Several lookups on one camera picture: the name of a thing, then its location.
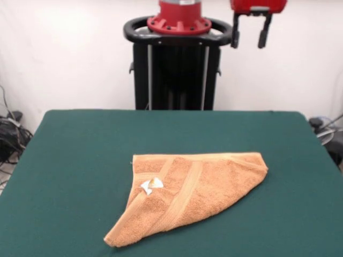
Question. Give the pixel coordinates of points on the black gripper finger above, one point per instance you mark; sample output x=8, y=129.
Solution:
x=235, y=37
x=262, y=38

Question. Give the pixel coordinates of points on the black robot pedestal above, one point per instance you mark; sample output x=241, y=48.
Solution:
x=174, y=80

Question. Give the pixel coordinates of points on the dark green table cloth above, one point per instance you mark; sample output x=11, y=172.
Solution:
x=67, y=160

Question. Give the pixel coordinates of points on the grey stand base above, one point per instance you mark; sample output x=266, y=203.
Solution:
x=325, y=135

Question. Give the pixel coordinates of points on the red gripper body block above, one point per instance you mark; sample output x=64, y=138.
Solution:
x=257, y=4

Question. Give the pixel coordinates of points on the orange terry towel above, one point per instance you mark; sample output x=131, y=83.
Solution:
x=209, y=192

